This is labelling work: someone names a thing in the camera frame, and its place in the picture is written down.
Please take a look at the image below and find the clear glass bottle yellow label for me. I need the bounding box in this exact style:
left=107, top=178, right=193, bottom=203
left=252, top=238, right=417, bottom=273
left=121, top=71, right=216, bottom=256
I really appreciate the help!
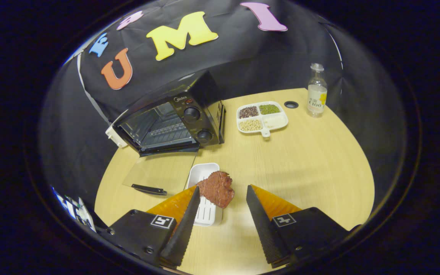
left=307, top=63, right=328, bottom=118

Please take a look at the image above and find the white rectangular tray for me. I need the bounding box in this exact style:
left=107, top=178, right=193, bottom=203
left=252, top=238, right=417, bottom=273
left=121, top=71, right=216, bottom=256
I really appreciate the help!
left=184, top=163, right=223, bottom=226

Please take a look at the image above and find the brown meat piece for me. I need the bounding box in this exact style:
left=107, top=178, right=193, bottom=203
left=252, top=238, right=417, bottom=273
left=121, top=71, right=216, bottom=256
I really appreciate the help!
left=196, top=171, right=235, bottom=209

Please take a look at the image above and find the white bread toaster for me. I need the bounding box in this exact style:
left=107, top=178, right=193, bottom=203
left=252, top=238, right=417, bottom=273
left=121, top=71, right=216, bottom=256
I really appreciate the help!
left=105, top=124, right=128, bottom=148

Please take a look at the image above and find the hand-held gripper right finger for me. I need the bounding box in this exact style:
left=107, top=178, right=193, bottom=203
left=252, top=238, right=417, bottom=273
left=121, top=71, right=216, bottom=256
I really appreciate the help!
left=246, top=184, right=360, bottom=269

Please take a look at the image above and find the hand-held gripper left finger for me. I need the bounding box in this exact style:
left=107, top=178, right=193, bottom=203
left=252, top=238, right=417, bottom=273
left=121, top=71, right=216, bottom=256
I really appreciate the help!
left=107, top=186, right=201, bottom=268

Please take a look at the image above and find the white patterned object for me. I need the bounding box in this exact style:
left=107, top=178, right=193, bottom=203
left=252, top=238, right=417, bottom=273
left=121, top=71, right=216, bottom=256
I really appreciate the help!
left=52, top=186, right=97, bottom=232

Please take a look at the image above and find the black toaster oven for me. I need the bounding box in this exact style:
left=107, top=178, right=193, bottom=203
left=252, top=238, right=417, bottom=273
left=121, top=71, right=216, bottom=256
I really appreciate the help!
left=111, top=71, right=226, bottom=196

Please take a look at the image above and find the white divided dish with beans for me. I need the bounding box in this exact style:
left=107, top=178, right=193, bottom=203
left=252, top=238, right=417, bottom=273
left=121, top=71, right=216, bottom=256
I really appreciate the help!
left=236, top=101, right=289, bottom=138

